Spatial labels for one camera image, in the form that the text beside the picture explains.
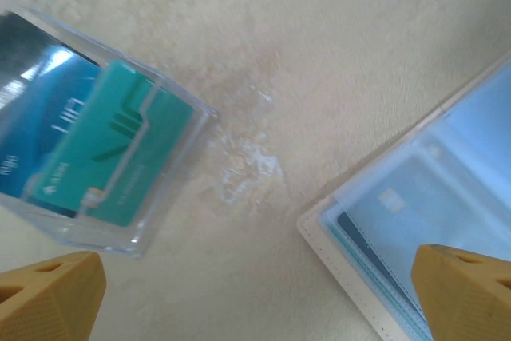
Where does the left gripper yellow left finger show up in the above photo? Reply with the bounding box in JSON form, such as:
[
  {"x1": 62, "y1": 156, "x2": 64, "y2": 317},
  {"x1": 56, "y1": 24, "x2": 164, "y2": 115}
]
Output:
[{"x1": 0, "y1": 251, "x2": 108, "y2": 341}]

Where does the black card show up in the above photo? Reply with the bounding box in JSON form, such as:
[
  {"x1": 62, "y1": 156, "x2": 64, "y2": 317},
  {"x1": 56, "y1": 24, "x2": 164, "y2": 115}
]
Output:
[{"x1": 0, "y1": 11, "x2": 57, "y2": 94}]

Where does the green card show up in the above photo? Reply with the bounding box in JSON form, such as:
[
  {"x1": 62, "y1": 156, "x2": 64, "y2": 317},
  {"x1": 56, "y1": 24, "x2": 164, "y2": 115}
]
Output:
[{"x1": 30, "y1": 59, "x2": 197, "y2": 227}]

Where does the light blue card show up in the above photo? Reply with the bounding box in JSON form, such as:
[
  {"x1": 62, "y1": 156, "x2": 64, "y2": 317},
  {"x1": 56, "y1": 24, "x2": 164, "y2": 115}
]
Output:
[{"x1": 297, "y1": 51, "x2": 511, "y2": 341}]

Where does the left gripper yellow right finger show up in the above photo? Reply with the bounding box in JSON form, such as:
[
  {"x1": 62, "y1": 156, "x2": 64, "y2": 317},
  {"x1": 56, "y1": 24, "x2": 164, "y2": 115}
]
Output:
[{"x1": 410, "y1": 243, "x2": 511, "y2": 341}]

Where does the pale card with chip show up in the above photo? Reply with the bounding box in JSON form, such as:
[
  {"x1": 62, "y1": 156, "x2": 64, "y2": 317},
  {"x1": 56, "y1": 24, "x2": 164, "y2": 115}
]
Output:
[{"x1": 335, "y1": 149, "x2": 511, "y2": 278}]

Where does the clear acrylic card box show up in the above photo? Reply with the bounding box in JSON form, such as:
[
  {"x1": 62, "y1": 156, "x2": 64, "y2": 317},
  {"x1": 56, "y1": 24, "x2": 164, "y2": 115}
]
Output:
[{"x1": 0, "y1": 7, "x2": 220, "y2": 259}]

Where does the blue card with print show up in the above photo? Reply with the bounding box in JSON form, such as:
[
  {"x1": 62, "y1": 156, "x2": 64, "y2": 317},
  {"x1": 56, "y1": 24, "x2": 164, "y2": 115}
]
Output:
[{"x1": 0, "y1": 39, "x2": 101, "y2": 218}]

